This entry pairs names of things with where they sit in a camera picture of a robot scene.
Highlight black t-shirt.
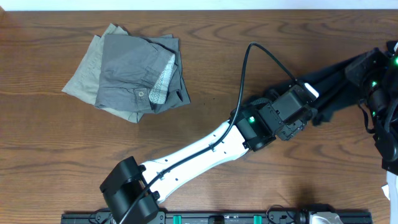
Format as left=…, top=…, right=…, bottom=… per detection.
left=245, top=48, right=389, bottom=127

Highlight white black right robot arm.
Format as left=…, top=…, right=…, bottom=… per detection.
left=345, top=40, right=397, bottom=175

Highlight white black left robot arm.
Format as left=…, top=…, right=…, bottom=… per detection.
left=99, top=83, right=320, bottom=223

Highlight white garment pile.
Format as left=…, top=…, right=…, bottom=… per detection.
left=382, top=171, right=398, bottom=224

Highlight folded dark grey shorts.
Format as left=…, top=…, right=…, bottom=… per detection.
left=95, top=35, right=190, bottom=114

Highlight folded beige shorts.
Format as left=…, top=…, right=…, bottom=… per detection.
left=62, top=24, right=128, bottom=105

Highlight green rail clamp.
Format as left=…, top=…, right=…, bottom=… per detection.
left=173, top=215, right=182, bottom=224
left=253, top=215, right=262, bottom=224

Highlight black aluminium mounting rail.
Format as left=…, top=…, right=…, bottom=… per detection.
left=60, top=210, right=373, bottom=224

